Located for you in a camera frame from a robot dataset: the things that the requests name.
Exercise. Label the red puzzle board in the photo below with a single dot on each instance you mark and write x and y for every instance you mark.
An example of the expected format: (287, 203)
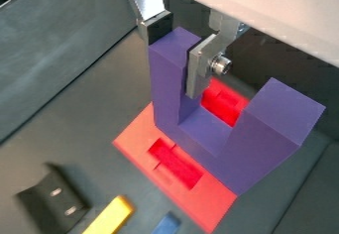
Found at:
(185, 182)

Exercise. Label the purple U-shaped block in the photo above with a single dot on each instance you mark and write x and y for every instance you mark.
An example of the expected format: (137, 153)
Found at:
(239, 153)

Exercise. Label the blue U-shaped block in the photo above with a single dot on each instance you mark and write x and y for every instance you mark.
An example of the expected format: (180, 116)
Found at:
(168, 225)

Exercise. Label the black angled fixture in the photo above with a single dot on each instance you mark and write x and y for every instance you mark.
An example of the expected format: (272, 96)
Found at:
(53, 202)

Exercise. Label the yellow long bar block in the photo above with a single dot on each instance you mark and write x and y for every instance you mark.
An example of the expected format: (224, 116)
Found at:
(112, 217)

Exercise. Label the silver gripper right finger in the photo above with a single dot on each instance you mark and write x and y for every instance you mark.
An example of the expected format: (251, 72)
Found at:
(207, 58)

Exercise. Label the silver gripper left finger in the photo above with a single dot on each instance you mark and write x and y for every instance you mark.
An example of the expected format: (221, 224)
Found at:
(153, 19)

